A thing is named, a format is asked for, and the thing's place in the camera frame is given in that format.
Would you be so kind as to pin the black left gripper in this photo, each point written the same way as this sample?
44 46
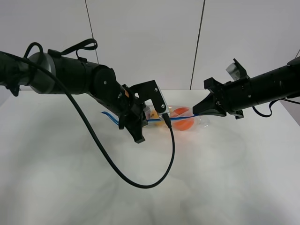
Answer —
129 111

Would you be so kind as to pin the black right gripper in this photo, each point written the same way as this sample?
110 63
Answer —
229 98

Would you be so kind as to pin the clear zip bag blue seal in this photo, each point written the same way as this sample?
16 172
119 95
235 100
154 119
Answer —
200 121

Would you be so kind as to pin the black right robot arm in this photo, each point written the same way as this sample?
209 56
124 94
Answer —
278 84

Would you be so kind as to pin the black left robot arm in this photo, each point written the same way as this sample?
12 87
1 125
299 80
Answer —
79 77

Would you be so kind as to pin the yellow pear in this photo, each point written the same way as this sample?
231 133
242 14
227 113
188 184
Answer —
155 119

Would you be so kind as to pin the orange tomato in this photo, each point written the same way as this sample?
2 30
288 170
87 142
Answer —
184 118

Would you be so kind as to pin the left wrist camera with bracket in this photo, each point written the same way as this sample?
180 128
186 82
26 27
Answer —
150 91

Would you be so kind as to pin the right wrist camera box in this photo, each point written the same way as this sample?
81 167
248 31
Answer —
237 71

